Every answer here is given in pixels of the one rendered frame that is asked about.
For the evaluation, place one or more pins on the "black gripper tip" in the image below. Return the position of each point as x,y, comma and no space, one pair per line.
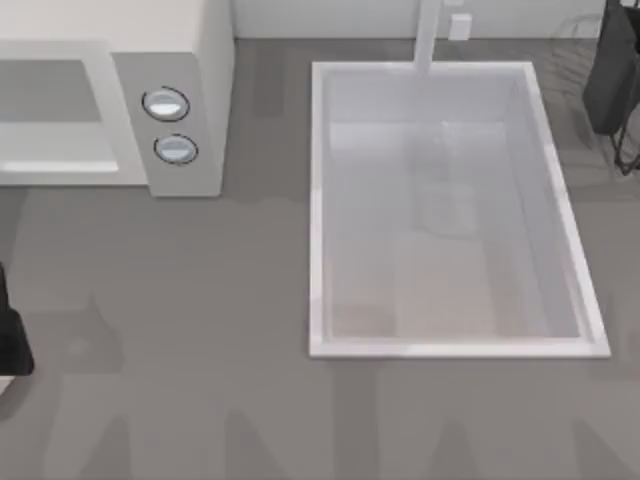
12,340

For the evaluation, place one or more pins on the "tall white tap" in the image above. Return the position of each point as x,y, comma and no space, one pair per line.
427,35

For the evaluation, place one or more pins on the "white sink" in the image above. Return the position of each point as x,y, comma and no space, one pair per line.
450,345

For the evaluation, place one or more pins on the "large microwave knob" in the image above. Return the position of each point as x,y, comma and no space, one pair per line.
165,104

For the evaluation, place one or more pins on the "white wall socket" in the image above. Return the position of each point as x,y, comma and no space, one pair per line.
460,26

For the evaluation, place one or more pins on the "small microwave knob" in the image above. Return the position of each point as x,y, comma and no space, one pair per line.
175,149

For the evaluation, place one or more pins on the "pale microwave oven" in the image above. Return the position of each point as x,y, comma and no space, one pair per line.
207,125

